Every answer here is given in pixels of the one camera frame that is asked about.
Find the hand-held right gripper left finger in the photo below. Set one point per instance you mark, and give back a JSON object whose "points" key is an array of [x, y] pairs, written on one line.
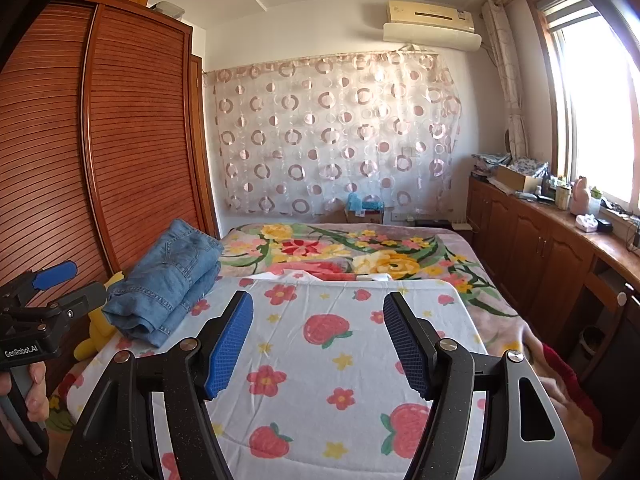
{"points": [[230, 345]]}

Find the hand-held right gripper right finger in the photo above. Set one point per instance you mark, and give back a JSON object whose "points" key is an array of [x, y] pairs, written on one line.
{"points": [[407, 345]]}

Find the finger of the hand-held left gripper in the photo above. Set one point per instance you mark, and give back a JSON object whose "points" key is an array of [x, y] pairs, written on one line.
{"points": [[82, 302], [55, 275]]}

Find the blue denim pants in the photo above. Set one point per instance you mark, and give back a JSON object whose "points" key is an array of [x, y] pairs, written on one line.
{"points": [[165, 280]]}

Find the person's left hand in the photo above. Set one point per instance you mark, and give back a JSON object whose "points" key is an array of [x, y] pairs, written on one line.
{"points": [[37, 395]]}

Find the yellow plush toy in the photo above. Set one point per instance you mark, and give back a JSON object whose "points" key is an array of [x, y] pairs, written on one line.
{"points": [[97, 330]]}

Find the floral blanket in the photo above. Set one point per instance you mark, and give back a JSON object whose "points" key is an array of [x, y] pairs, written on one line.
{"points": [[400, 245]]}

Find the cardboard box with label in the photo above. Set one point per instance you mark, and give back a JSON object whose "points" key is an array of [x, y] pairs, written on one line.
{"points": [[365, 217]]}

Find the blue plastic bag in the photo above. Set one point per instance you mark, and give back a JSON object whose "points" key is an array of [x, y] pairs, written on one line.
{"points": [[362, 202]]}

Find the wooden cabinet counter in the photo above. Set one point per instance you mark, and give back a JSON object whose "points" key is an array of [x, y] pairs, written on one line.
{"points": [[535, 255]]}

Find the wooden slatted wardrobe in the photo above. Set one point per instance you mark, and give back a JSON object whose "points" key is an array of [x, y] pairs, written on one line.
{"points": [[140, 135]]}

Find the open cardboard box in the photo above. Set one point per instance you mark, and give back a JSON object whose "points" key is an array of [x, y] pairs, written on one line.
{"points": [[515, 178]]}

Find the pile of patterned cloth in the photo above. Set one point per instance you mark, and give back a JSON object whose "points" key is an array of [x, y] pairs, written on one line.
{"points": [[490, 161]]}

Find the white tissue box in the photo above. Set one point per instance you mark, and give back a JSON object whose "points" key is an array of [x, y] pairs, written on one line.
{"points": [[586, 223]]}

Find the sheer circle-pattern curtain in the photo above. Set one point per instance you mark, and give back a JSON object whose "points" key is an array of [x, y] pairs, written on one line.
{"points": [[335, 130]]}

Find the small black box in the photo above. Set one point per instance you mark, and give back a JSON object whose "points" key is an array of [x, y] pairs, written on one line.
{"points": [[605, 226]]}

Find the white patterned window curtain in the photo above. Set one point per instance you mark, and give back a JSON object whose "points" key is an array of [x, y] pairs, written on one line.
{"points": [[507, 75]]}

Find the grey box on wardrobe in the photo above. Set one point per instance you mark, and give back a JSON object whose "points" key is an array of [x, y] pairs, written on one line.
{"points": [[167, 9]]}

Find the wooden-framed window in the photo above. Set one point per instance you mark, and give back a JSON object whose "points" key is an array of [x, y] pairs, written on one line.
{"points": [[595, 100]]}

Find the wall air conditioner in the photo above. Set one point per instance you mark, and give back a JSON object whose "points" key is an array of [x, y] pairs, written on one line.
{"points": [[432, 22]]}

